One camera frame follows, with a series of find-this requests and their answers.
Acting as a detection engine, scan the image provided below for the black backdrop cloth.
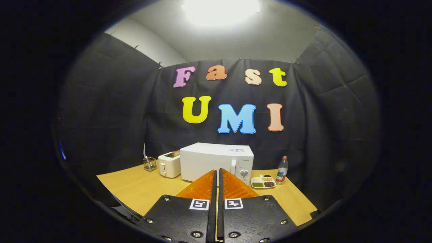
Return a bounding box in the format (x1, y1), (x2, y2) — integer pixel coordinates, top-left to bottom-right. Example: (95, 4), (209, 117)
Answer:
(52, 27), (383, 210)

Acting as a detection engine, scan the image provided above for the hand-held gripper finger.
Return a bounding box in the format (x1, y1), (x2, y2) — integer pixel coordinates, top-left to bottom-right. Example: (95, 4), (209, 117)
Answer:
(139, 169), (218, 243)
(218, 168), (299, 243)

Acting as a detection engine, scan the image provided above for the white pop-up toaster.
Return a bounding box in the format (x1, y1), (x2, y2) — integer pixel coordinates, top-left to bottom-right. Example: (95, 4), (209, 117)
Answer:
(158, 151), (182, 179)

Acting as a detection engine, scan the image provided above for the wire mesh holder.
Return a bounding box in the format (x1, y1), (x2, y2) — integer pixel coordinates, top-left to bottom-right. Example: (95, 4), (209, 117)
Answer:
(143, 157), (158, 172)

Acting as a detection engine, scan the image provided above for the white toaster oven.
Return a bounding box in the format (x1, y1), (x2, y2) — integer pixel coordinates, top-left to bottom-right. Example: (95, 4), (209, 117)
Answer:
(180, 142), (254, 187)

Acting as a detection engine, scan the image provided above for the white divided condiment dish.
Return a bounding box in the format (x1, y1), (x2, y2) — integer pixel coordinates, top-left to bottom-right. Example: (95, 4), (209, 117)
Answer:
(250, 174), (277, 189)

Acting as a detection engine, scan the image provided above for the clear plastic water bottle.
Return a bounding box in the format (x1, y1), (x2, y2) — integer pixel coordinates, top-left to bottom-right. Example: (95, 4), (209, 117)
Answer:
(275, 156), (289, 185)

